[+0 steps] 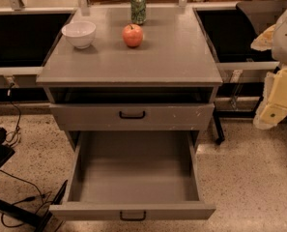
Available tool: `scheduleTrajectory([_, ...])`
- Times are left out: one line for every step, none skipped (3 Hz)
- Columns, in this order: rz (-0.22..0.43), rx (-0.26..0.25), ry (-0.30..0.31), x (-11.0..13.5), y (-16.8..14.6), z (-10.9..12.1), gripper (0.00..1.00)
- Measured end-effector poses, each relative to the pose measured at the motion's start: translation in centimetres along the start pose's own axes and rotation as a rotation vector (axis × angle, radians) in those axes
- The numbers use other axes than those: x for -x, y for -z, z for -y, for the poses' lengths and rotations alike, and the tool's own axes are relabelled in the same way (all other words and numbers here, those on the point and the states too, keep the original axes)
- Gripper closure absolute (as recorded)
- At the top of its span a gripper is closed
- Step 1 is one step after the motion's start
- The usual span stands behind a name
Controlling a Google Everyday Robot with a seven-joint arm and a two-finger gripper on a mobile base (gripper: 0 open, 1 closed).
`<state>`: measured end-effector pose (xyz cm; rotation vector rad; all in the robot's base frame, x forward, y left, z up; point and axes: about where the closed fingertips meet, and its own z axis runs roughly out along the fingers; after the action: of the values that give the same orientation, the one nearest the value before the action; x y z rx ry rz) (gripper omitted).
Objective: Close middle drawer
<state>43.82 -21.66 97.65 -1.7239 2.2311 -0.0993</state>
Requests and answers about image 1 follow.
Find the grey top drawer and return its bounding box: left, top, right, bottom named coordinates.
left=50, top=103, right=215, bottom=131

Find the white bowl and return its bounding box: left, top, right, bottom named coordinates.
left=62, top=21, right=97, bottom=49

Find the green soda can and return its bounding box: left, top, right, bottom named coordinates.
left=130, top=0, right=146, bottom=25

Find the black cable on floor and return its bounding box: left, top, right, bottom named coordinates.
left=0, top=82, right=67, bottom=232

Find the red apple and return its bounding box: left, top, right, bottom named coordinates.
left=122, top=24, right=143, bottom=47

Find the black side table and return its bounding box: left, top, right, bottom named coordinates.
left=212, top=0, right=287, bottom=146

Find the grey drawer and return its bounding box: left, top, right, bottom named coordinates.
left=50, top=130, right=215, bottom=221
left=50, top=103, right=215, bottom=131

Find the black stand on left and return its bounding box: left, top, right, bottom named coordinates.
left=0, top=127, right=67, bottom=232

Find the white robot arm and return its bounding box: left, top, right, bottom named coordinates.
left=250, top=10, right=287, bottom=130

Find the grey drawer cabinet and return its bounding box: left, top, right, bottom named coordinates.
left=37, top=5, right=222, bottom=147

